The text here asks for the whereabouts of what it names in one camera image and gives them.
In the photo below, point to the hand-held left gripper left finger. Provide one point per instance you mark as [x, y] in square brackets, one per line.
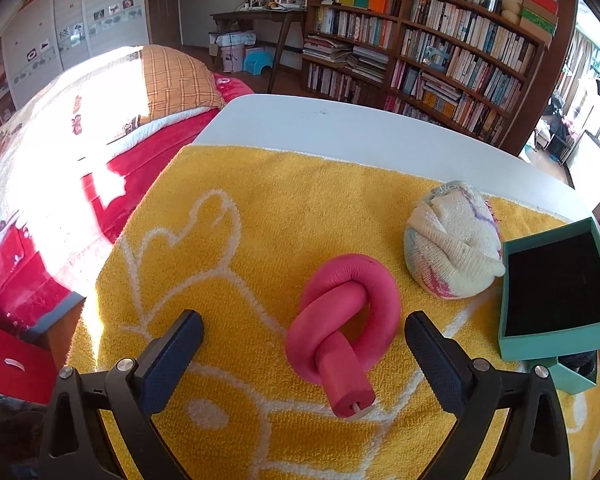
[172, 360]

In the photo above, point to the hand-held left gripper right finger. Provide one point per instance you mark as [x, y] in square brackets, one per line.
[437, 360]

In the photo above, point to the pink knotted foam tube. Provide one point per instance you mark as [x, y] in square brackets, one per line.
[340, 375]

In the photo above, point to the teal gift box base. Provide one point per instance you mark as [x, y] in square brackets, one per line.
[550, 347]

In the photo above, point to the teal gift box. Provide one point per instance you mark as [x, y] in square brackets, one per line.
[572, 384]

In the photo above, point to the rolled sock bundle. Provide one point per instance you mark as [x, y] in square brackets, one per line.
[450, 250]

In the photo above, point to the red cloth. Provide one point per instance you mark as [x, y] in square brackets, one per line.
[15, 365]

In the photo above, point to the yellow white towel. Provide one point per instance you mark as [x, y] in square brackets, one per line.
[260, 220]

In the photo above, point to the bed with red blanket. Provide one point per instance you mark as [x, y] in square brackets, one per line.
[145, 155]

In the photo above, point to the bed with white quilt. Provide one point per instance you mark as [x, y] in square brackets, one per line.
[50, 125]

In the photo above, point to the pile of dark clothes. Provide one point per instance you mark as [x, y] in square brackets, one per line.
[565, 125]

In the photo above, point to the orange plaid pillow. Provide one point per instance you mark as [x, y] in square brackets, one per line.
[180, 80]

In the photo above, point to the pink plastic bin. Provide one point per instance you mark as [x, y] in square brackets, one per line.
[232, 57]

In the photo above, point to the blue plastic stool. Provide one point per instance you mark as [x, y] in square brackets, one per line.
[257, 62]

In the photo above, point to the rows of shelved books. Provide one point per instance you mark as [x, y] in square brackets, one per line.
[455, 45]

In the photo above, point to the green cardboard box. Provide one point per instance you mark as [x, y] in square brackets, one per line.
[535, 24]

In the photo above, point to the white panel wardrobe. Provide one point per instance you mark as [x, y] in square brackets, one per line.
[65, 25]

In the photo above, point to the wooden desk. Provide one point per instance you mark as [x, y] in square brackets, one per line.
[260, 15]

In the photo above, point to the wooden bookcase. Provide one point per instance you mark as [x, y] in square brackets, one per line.
[405, 5]

